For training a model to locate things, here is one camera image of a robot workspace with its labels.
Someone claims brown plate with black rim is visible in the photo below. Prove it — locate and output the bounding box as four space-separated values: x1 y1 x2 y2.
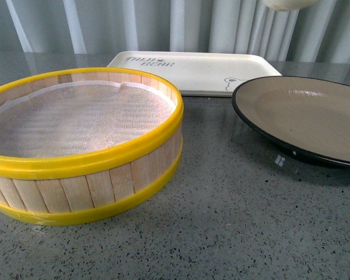
232 76 350 167

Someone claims white steamed bun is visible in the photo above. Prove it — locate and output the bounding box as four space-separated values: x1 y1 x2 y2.
262 0 319 11

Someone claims cream rectangular tray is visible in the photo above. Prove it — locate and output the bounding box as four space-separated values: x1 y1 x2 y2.
108 51 280 97

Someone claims white mesh steamer cloth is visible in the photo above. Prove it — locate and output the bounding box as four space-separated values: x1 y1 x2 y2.
0 81 176 158

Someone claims yellow-rimmed wooden steamer basket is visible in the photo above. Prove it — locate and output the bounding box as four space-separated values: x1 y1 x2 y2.
0 67 184 225

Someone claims grey pleated curtain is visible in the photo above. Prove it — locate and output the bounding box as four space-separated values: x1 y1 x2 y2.
0 1 350 64

